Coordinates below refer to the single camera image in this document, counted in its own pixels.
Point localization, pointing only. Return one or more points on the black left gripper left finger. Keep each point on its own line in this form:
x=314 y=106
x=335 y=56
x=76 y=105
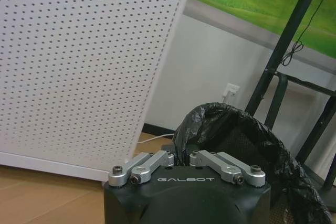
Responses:
x=143 y=165

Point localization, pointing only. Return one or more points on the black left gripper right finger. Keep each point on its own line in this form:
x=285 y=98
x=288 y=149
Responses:
x=228 y=167

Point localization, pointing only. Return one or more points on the black mesh trash bin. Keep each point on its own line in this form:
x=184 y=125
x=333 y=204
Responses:
x=244 y=140

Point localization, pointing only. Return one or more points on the black plastic bin liner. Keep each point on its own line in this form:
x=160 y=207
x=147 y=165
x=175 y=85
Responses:
x=262 y=142

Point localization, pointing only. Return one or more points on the white perforated panel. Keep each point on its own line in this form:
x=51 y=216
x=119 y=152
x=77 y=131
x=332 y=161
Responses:
x=73 y=64

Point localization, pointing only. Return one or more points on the white wall power socket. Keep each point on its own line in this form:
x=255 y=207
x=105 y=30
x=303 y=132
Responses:
x=232 y=89

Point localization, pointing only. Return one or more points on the black metal stand frame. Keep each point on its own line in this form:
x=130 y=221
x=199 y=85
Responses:
x=288 y=58

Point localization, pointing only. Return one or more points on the green landscape wall picture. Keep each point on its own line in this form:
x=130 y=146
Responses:
x=262 y=1

